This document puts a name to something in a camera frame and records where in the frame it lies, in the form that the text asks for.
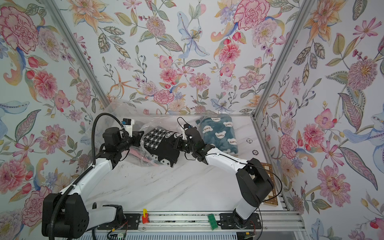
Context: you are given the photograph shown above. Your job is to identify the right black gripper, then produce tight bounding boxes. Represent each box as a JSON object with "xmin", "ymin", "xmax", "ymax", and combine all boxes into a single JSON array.
[{"xmin": 171, "ymin": 137, "xmax": 199, "ymax": 156}]

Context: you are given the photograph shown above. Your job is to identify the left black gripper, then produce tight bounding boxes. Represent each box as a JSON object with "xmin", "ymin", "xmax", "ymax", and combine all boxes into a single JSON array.
[{"xmin": 115, "ymin": 130, "xmax": 145, "ymax": 154}]

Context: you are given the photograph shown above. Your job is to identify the teal cloud pattern blanket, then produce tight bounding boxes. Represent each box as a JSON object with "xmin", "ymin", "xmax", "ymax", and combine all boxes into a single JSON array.
[{"xmin": 196, "ymin": 115, "xmax": 239, "ymax": 155}]

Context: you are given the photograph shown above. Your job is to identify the black smiley knitted blanket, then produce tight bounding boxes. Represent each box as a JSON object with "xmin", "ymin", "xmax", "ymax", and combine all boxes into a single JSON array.
[{"xmin": 142, "ymin": 128, "xmax": 181, "ymax": 168}]

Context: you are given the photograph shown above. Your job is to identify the clear plastic vacuum bag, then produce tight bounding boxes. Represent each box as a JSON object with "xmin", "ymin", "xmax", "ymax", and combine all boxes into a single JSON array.
[{"xmin": 87, "ymin": 100, "xmax": 180, "ymax": 167}]

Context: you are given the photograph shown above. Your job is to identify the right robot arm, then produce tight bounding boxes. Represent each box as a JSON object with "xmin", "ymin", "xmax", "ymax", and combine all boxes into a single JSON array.
[{"xmin": 174, "ymin": 124, "xmax": 275, "ymax": 228}]

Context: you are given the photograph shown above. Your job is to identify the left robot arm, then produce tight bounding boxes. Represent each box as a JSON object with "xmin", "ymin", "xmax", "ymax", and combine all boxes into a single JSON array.
[{"xmin": 42, "ymin": 127, "xmax": 144, "ymax": 240}]

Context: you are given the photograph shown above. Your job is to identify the pink folded blanket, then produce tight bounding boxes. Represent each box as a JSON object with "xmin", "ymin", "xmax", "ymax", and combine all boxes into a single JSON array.
[{"xmin": 129, "ymin": 149, "xmax": 158, "ymax": 167}]

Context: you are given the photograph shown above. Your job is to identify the green block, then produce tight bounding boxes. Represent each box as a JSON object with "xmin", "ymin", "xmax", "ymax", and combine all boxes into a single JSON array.
[{"xmin": 207, "ymin": 214, "xmax": 219, "ymax": 231}]

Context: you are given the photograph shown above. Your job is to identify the red yellow clamp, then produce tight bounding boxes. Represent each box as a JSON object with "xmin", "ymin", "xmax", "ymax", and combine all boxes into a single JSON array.
[{"xmin": 142, "ymin": 209, "xmax": 150, "ymax": 224}]

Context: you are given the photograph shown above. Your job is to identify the wooden chessboard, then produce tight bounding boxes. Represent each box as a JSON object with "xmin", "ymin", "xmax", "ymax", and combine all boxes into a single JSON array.
[{"xmin": 260, "ymin": 162, "xmax": 279, "ymax": 207}]

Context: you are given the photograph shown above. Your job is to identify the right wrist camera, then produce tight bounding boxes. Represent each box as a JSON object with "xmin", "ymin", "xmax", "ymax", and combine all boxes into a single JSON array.
[{"xmin": 181, "ymin": 124, "xmax": 191, "ymax": 140}]

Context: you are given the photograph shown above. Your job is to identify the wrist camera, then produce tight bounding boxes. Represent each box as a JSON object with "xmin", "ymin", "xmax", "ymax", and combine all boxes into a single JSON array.
[
  {"xmin": 122, "ymin": 118, "xmax": 135, "ymax": 138},
  {"xmin": 181, "ymin": 124, "xmax": 191, "ymax": 140}
]

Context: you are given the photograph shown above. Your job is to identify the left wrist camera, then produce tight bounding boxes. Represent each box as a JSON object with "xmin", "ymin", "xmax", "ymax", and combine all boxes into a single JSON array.
[{"xmin": 122, "ymin": 118, "xmax": 135, "ymax": 138}]

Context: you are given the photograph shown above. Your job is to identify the right aluminium corner post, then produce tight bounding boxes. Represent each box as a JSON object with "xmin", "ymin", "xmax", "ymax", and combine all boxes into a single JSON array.
[{"xmin": 254, "ymin": 0, "xmax": 314, "ymax": 120}]

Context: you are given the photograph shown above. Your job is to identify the aluminium corner post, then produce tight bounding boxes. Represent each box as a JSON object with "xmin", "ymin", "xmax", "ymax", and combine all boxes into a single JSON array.
[
  {"xmin": 42, "ymin": 0, "xmax": 110, "ymax": 108},
  {"xmin": 254, "ymin": 0, "xmax": 314, "ymax": 120}
]

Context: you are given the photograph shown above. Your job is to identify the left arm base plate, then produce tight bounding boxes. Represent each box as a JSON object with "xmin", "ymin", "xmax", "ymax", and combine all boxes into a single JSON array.
[{"xmin": 97, "ymin": 214, "xmax": 142, "ymax": 231}]

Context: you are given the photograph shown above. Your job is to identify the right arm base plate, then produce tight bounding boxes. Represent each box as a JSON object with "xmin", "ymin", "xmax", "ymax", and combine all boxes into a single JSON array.
[{"xmin": 219, "ymin": 213, "xmax": 262, "ymax": 230}]

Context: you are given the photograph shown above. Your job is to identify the left black corrugated cable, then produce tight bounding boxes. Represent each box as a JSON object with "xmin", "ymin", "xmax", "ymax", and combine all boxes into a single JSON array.
[{"xmin": 47, "ymin": 112, "xmax": 124, "ymax": 240}]

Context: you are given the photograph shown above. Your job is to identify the left aluminium corner post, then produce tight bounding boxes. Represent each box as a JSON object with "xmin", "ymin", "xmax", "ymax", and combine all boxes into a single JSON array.
[{"xmin": 42, "ymin": 0, "xmax": 110, "ymax": 108}]

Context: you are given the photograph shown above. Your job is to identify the aluminium front rail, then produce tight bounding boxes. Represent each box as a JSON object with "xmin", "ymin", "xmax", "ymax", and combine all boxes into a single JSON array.
[{"xmin": 47, "ymin": 210, "xmax": 305, "ymax": 233}]

